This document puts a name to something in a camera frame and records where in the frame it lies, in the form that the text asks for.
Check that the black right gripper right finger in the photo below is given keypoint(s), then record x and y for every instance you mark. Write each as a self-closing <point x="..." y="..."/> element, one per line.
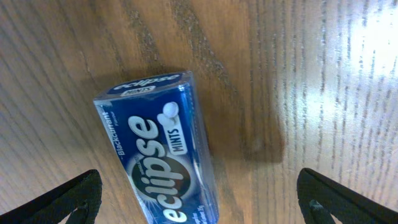
<point x="322" y="199"/>

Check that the blue Eclipse mint tin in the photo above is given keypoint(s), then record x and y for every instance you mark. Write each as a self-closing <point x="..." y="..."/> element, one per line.
<point x="157" y="130"/>

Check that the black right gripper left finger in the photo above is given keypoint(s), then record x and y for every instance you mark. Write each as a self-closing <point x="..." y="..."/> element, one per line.
<point x="76" y="201"/>

